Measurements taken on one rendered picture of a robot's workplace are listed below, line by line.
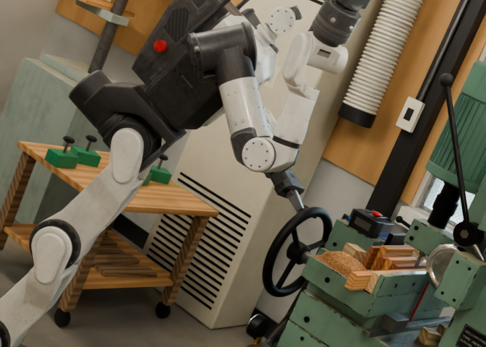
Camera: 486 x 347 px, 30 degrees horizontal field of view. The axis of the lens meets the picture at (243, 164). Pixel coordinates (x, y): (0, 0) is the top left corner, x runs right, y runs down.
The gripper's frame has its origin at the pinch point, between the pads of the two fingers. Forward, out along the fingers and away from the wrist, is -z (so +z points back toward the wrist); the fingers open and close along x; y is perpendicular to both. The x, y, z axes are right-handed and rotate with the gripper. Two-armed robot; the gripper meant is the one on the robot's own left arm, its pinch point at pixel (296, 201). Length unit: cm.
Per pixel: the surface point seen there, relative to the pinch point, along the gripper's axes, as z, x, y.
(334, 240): -17.2, 4.1, 5.7
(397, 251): -29.3, 4.8, 19.8
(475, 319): -56, 17, 31
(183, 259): 38, -89, -83
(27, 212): 102, -90, -145
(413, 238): -29.6, 9.1, 26.1
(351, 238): -19.8, 5.0, 10.5
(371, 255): -28.7, 13.4, 15.1
